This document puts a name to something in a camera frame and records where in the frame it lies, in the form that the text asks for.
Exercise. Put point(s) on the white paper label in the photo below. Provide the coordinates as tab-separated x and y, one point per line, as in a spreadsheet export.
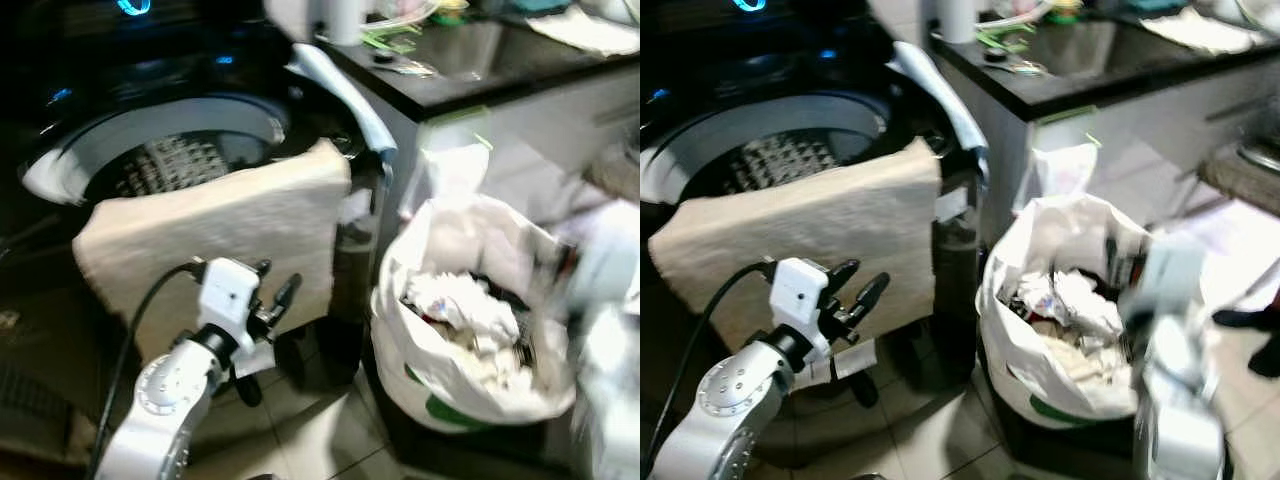
855	360
255	360

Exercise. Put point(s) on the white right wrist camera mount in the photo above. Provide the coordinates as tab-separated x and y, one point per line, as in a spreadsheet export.
598	270
1175	275

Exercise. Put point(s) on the black countertop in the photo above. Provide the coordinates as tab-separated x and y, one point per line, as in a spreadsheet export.
470	92
1080	92

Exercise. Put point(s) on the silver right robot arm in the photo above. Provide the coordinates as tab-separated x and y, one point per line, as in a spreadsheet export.
1180	420
610	390

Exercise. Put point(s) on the crumpled white clothes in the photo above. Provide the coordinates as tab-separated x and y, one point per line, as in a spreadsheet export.
470	315
1075	310

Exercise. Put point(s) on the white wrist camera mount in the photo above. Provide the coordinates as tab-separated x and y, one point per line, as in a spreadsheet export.
1175	275
228	295
598	270
803	300

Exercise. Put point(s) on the black laundry basket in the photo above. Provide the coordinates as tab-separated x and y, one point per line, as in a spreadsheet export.
1060	448
470	448

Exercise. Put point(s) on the beige towel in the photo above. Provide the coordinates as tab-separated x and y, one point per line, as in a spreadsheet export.
800	225
220	220

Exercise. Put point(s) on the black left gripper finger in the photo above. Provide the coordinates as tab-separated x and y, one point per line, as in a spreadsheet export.
843	272
263	268
288	290
870	295

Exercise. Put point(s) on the white laundry bag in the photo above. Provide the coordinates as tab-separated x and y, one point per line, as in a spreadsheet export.
1010	350
420	360

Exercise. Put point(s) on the hanging white plastic bag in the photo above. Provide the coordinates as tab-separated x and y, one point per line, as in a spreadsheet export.
1065	170
455	170

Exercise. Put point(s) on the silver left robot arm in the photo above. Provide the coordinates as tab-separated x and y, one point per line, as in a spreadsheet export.
730	400
160	400

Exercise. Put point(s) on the grey electric fan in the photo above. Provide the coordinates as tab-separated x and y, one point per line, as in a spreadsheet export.
1262	152

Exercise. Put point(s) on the steel sink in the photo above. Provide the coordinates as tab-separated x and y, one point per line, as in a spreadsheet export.
1070	45
470	50

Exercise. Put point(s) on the person in black socks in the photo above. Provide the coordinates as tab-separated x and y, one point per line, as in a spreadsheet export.
1255	320

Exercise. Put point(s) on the white cylindrical cup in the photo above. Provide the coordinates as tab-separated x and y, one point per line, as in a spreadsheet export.
345	22
956	20

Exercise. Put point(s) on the black top-loading washing machine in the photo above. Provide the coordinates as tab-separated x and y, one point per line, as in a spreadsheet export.
200	70
800	80

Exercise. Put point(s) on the white sink cabinet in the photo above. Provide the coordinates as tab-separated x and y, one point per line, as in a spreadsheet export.
1150	125
540	125

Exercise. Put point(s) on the scissors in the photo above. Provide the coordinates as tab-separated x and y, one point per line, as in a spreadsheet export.
1025	67
415	68

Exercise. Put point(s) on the green bag hanger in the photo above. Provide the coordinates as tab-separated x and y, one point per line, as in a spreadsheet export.
455	113
1062	113

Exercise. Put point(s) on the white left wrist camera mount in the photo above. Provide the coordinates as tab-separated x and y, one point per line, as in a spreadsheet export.
803	300
228	295

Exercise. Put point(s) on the stool with checked cushion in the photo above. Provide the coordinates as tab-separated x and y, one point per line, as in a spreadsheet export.
615	175
1235	185

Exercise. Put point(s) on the white cloth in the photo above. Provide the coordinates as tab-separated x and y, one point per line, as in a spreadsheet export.
590	32
1210	32

